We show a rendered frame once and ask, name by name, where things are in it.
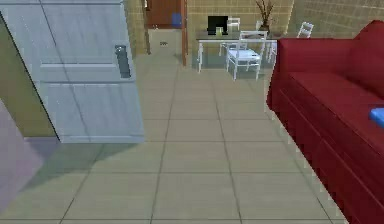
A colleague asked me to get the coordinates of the blue object on sofa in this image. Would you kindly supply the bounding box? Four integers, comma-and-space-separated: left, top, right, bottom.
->
368, 107, 384, 128

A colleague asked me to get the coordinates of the pale grey room door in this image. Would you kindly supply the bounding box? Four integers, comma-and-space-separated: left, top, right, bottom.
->
0, 0, 146, 144

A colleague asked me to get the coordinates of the brown dried house plant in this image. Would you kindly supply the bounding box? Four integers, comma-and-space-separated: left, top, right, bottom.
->
255, 0, 276, 34

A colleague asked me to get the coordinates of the red sofa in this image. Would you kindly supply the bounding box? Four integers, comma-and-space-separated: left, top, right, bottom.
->
265, 19, 384, 224

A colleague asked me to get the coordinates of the brown wooden door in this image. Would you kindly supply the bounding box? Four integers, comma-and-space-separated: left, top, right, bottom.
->
145, 0, 184, 30

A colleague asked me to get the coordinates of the white dining table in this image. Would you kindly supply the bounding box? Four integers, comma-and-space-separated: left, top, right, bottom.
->
195, 30, 279, 74

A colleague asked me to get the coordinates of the white folding chair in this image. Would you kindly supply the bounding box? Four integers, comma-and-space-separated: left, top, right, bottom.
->
296, 21, 315, 39

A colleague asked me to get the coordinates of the dark grey door handle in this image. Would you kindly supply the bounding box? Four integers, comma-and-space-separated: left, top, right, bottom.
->
114, 44, 132, 79

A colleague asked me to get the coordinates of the blue bin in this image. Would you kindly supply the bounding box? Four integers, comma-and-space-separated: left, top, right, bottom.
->
171, 12, 183, 29

